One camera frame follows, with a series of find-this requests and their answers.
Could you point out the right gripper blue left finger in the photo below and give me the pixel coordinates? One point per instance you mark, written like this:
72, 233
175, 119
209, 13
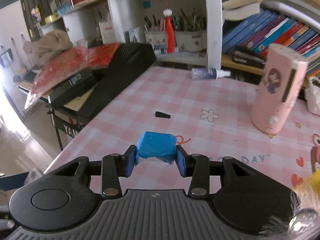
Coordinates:
119, 165

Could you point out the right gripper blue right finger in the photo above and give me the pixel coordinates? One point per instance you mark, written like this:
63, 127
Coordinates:
191, 164

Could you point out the blue small object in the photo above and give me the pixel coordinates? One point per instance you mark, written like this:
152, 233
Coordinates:
154, 146

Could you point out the small black wedge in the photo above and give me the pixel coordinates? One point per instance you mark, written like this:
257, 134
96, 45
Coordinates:
162, 115

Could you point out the pink checkered tablecloth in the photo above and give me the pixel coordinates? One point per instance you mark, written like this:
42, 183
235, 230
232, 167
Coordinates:
209, 117

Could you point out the blue spray bottle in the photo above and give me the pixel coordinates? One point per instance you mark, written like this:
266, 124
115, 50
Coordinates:
209, 74

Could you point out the black long box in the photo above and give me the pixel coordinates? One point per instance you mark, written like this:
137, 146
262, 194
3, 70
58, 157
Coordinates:
71, 88

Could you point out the black electric keyboard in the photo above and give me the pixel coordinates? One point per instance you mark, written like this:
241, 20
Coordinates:
130, 61

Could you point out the red plastic bag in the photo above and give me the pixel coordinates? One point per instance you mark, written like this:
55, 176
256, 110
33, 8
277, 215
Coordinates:
67, 64

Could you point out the white pen holder box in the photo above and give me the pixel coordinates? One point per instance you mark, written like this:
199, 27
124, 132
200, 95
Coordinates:
190, 41

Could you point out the red tassel ornament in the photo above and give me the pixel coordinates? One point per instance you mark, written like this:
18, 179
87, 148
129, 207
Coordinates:
169, 31

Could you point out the yellow cardboard box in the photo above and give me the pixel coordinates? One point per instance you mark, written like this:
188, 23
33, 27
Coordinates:
308, 192

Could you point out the pink humidifier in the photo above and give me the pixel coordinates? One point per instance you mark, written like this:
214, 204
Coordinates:
278, 90

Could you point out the beige cloth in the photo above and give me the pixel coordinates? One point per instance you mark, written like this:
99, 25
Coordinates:
48, 47

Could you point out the white quilted handbag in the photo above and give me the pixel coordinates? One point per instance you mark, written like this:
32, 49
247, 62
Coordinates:
312, 95

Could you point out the white bookshelf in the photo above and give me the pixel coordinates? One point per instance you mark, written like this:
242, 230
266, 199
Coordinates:
127, 20

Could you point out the row of leaning books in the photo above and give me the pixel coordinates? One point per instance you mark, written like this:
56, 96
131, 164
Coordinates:
245, 43

